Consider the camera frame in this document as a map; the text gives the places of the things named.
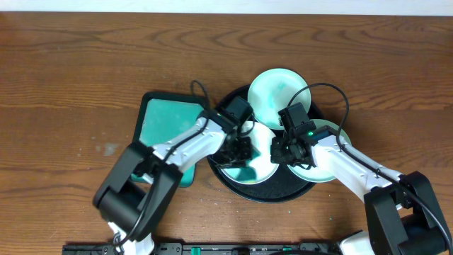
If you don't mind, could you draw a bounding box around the white plate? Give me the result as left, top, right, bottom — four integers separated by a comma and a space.
220, 121, 279, 185

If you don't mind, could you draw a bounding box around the dark green sponge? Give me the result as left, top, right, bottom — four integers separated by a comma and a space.
231, 167, 258, 184

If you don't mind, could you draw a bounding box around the mint green plate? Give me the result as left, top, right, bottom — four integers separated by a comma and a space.
247, 68, 308, 130
288, 119, 338, 183

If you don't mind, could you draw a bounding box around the mint green plate top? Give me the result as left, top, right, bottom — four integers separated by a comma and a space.
247, 68, 308, 130

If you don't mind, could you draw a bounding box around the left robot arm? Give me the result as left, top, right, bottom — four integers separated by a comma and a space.
93, 107, 253, 251

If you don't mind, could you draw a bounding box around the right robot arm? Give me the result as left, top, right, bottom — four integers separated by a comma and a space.
270, 126, 452, 255

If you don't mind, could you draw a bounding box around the round black tray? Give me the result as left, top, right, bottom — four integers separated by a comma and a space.
207, 84, 324, 203

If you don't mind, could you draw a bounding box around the rectangular dark green tray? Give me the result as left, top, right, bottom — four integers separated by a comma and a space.
130, 91, 210, 188

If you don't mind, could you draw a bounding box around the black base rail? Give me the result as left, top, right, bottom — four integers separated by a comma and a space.
62, 242, 341, 255

